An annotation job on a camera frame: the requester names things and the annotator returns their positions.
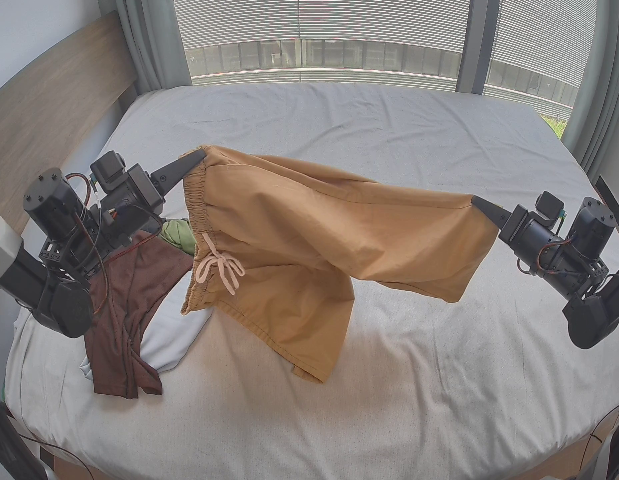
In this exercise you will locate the tan shorts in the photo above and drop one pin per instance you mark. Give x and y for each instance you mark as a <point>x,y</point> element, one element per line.
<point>314,228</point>

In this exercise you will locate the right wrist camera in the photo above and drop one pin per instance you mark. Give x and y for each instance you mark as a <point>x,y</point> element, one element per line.
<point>549,204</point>

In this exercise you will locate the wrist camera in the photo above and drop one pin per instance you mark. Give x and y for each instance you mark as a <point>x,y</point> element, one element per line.
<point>108,170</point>
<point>549,204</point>

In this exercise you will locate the brown garment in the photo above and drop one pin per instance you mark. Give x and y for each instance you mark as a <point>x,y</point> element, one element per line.
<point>124,318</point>

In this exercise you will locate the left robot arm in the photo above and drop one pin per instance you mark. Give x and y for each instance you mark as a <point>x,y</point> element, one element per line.
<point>54,203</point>

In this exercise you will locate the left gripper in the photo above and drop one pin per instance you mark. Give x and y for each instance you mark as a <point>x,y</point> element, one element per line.
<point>139,198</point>

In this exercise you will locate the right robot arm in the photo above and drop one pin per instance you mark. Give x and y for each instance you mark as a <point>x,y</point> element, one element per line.
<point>592,228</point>

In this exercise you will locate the green garment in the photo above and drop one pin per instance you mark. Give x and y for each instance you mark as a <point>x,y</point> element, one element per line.
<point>177,235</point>

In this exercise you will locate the bed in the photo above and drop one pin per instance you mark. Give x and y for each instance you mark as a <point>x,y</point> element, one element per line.
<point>389,393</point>

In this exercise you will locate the window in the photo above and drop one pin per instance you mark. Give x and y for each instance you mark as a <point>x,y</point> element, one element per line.
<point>314,18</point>

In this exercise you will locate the grey-green curtain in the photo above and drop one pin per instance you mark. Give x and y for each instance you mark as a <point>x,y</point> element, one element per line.
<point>149,28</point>
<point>604,68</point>

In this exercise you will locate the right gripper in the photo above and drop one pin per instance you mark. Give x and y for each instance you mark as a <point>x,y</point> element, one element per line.
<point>529,238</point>

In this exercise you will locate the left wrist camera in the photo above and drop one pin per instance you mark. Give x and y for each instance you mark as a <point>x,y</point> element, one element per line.
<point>108,170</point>

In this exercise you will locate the pale blue garment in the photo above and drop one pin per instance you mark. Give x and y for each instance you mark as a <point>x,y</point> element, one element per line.
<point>174,338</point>

